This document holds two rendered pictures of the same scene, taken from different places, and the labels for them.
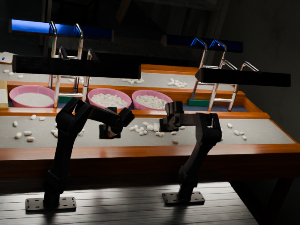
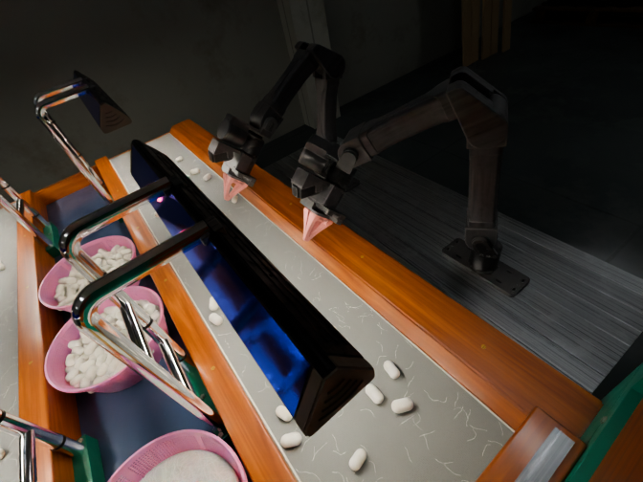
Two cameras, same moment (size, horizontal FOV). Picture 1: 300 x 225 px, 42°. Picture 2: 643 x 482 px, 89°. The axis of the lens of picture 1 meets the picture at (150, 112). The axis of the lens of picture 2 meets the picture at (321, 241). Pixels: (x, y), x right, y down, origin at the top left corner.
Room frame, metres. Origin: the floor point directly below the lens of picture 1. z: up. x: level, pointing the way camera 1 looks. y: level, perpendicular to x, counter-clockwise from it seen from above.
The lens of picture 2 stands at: (1.63, 0.77, 1.35)
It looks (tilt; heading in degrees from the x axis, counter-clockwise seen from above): 44 degrees down; 267
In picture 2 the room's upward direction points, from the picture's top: 15 degrees counter-clockwise
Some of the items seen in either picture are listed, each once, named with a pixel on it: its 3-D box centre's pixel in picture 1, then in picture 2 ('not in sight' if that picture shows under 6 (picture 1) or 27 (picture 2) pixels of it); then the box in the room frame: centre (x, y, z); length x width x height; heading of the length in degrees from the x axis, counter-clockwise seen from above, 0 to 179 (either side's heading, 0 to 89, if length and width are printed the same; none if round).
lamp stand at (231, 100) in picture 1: (231, 97); (102, 152); (2.26, -0.47, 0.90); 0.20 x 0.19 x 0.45; 115
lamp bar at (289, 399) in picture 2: (80, 66); (199, 223); (1.77, 0.38, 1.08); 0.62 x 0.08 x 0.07; 115
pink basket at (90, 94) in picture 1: (108, 104); (118, 341); (2.14, 0.26, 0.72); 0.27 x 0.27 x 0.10
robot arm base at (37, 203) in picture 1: (52, 197); (484, 255); (1.24, 0.31, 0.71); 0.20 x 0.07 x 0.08; 113
